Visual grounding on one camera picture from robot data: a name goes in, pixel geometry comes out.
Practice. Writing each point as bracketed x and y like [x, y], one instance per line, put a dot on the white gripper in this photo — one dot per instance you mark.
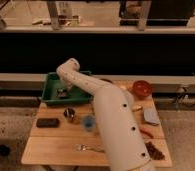
[68, 85]

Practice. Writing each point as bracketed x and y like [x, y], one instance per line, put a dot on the small scrub brush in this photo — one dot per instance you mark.
[62, 93]

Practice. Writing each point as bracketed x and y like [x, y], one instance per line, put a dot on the green plastic tray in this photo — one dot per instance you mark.
[53, 83]

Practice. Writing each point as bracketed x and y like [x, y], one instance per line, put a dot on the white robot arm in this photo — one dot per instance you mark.
[122, 141]

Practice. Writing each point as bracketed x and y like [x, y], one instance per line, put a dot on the small metal cup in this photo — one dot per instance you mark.
[69, 114]

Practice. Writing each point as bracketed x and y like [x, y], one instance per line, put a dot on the dark purple bowl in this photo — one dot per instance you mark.
[107, 80]

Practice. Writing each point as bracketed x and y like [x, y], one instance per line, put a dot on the blue plastic cup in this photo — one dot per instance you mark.
[88, 122]

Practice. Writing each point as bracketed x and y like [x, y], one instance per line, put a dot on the black rectangular case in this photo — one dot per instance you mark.
[47, 123]

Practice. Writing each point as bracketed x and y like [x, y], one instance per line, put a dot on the yellow apple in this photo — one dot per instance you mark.
[123, 87]

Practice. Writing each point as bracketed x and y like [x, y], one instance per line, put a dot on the orange red bowl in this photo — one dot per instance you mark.
[142, 88]

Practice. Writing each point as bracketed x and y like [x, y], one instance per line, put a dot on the banana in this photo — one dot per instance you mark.
[137, 108]

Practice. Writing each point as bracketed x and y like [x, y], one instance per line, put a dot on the grey folded cloth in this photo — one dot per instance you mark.
[151, 116]

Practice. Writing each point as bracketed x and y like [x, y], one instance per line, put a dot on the black object on floor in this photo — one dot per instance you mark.
[4, 150]

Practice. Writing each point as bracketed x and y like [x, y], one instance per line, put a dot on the orange carrot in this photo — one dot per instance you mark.
[144, 131]

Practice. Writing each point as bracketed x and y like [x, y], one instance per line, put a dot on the bunch of dark grapes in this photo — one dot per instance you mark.
[154, 153]

